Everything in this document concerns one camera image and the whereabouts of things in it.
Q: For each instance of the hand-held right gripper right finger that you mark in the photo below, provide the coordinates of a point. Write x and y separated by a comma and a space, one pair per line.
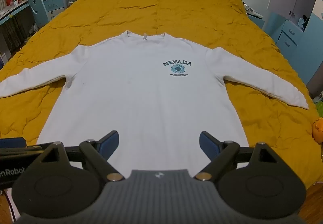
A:
209, 145

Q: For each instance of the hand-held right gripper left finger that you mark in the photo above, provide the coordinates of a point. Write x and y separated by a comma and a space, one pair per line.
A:
110, 143

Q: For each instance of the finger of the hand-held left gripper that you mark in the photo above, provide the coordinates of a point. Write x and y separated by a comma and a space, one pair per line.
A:
12, 143

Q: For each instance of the white printed sweatshirt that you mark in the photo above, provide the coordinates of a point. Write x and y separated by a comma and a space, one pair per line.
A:
141, 92

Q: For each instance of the yellow plush toy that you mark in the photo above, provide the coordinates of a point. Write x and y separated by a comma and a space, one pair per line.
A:
318, 130

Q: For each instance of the blue and white desk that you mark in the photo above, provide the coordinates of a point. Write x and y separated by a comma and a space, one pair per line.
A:
12, 11

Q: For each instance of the blue drawer cabinet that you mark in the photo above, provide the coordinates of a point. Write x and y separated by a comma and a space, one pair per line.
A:
287, 37

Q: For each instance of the blue nightstand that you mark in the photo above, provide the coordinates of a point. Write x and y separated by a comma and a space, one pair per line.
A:
255, 18

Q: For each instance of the blue chair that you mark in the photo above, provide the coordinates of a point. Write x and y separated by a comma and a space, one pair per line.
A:
37, 8

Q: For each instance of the mustard yellow blanket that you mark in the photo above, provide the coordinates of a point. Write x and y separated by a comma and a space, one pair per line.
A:
161, 6

